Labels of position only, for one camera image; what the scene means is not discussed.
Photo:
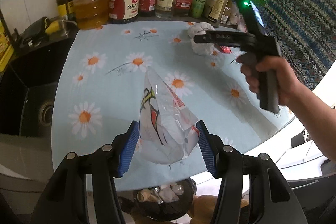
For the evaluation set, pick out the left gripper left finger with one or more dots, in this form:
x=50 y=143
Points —
x=64 y=199

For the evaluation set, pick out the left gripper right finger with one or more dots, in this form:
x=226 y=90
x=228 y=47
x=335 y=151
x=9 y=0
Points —
x=271 y=199

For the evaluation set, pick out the clear printed plastic bag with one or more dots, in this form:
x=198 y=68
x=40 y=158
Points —
x=167 y=128

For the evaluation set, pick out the person's right forearm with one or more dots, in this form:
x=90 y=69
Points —
x=317 y=117

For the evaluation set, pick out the black yellow kitchen utensil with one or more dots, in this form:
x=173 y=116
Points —
x=39 y=30

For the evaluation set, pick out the person's right hand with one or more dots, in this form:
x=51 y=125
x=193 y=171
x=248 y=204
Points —
x=286 y=78

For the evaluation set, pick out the red green snack wrapper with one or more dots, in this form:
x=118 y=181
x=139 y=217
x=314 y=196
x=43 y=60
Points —
x=225 y=49

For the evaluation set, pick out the blue white plastic packet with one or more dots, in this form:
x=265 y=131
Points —
x=236 y=19

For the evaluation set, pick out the small glass jar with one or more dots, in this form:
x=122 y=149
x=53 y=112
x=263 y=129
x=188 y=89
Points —
x=225 y=15

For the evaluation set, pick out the small rolled white towel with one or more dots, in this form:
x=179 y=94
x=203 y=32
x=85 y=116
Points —
x=197 y=33

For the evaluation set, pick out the patterned blue woven cloth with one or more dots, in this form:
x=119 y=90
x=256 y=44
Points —
x=305 y=32

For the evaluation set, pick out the small yellow cap oil bottle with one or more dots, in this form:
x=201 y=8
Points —
x=216 y=12

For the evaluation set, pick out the daisy print blue tablecloth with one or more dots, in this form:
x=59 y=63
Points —
x=101 y=87

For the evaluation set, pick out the yellow oil container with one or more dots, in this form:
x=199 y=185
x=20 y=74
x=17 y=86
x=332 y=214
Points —
x=6 y=49

